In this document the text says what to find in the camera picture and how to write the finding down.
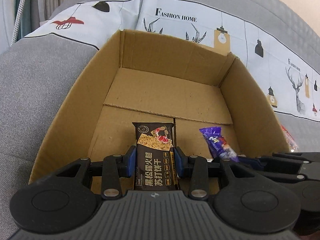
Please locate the grey curtain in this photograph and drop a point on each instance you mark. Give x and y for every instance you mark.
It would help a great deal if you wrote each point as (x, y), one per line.
(21, 17)

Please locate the brown cardboard box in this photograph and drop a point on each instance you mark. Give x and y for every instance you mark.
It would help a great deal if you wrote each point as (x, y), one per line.
(143, 77)

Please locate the black cracker packet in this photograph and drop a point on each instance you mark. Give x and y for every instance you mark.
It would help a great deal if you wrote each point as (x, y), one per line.
(155, 168)

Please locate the clear candy bag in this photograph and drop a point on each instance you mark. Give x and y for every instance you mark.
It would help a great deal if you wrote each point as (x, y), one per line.
(290, 140)

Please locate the purple candy wrapper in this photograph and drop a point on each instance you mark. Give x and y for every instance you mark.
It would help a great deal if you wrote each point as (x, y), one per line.
(218, 146)

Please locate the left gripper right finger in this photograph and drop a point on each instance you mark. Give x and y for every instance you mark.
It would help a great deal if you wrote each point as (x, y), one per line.
(193, 172)

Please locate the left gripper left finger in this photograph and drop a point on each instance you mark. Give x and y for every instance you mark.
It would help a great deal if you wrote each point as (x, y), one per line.
(117, 166)

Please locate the white printed sofa cover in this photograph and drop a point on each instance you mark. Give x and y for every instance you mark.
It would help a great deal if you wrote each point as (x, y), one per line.
(290, 83)

